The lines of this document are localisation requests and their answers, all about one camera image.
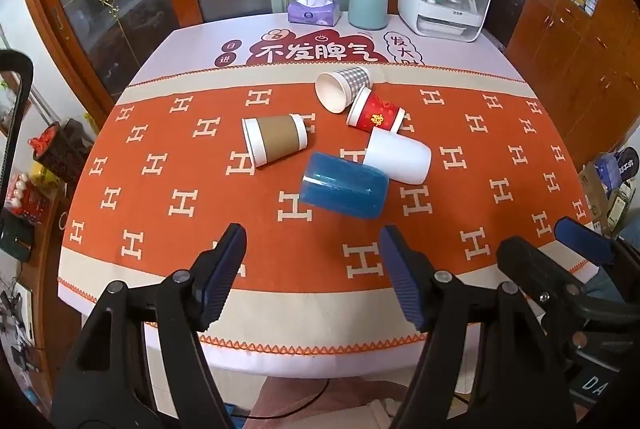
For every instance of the brown sleeve paper cup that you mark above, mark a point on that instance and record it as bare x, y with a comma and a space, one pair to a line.
271, 138

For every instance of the teal canister with brown lid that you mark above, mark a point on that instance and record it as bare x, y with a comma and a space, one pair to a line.
368, 14

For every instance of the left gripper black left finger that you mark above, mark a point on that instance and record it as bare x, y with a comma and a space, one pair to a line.
106, 382

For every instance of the red paper cup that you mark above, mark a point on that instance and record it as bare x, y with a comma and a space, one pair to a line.
370, 111

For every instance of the plain white paper cup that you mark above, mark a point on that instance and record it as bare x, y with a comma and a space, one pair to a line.
400, 158

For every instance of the grey checkered paper cup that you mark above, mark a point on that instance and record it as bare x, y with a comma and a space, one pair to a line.
336, 90

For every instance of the purple tissue box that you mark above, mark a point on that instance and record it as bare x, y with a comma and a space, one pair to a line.
314, 12

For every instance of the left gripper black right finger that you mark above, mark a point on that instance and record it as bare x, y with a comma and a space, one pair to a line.
516, 384

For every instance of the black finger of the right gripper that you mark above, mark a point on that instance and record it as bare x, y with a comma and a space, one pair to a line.
567, 307
591, 245

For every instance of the blue translucent plastic cup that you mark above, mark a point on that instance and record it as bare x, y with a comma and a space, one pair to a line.
343, 186

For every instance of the brown wooden cabinet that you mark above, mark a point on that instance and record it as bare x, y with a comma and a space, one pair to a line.
581, 57

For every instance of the white countertop appliance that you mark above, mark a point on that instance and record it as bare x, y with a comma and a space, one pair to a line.
460, 20

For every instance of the orange H pattern tablecloth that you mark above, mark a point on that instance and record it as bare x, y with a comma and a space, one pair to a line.
313, 139

